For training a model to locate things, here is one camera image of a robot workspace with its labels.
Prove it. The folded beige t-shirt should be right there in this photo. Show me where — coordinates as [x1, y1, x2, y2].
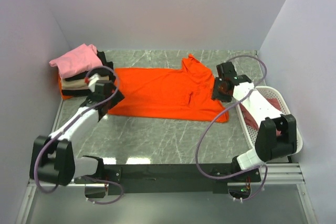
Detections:
[61, 76, 109, 90]

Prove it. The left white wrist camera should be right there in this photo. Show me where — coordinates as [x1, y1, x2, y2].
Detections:
[85, 73, 102, 92]

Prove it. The orange t-shirt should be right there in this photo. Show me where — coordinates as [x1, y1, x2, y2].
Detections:
[108, 54, 225, 121]
[57, 74, 75, 100]

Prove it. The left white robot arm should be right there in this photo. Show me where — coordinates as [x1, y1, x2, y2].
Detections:
[29, 80, 124, 186]

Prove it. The white perforated laundry basket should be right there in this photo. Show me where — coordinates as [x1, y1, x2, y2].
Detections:
[236, 86, 295, 149]

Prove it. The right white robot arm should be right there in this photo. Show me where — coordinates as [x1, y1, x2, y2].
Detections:
[211, 62, 298, 179]

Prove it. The dusty red t-shirt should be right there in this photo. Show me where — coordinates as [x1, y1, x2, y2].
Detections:
[239, 98, 283, 132]

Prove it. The folded orange t-shirt bottom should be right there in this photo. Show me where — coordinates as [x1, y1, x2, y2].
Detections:
[57, 74, 75, 100]

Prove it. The folded pink t-shirt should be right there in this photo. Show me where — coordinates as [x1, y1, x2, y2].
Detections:
[49, 44, 102, 79]

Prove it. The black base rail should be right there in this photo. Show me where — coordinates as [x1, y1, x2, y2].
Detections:
[73, 163, 262, 200]

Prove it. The aluminium frame rail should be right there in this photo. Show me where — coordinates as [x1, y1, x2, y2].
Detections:
[265, 163, 305, 185]

